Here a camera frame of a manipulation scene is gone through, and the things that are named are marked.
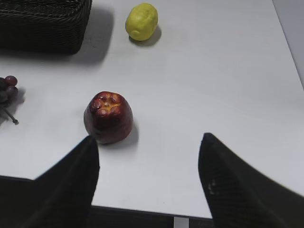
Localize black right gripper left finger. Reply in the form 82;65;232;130
20;136;100;228

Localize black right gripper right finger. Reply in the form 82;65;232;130
198;133;304;228

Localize purple grape bunch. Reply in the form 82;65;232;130
0;76;19;125

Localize black woven wicker basket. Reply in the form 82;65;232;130
0;0;92;54

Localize dark red apple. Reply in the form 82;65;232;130
84;91;133;144

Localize yellow lemon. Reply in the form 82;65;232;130
125;3;158;41

